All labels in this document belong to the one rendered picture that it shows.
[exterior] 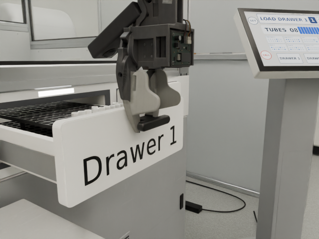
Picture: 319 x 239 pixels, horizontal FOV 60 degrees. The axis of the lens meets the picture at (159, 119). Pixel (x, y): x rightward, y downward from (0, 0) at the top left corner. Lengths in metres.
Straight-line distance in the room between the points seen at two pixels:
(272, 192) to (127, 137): 1.01
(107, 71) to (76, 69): 0.09
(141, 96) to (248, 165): 1.84
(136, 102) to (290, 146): 0.97
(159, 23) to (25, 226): 0.35
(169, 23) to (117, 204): 0.54
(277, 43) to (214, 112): 1.17
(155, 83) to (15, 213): 0.30
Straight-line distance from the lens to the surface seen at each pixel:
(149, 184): 0.88
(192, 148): 2.38
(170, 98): 0.43
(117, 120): 0.40
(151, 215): 0.94
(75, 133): 0.35
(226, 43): 2.14
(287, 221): 1.44
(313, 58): 1.18
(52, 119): 0.50
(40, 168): 0.43
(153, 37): 0.37
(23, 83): 0.54
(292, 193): 1.38
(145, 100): 0.39
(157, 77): 0.44
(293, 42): 1.19
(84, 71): 0.62
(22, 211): 0.52
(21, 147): 0.46
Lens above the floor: 1.00
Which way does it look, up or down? 12 degrees down
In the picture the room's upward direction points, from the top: straight up
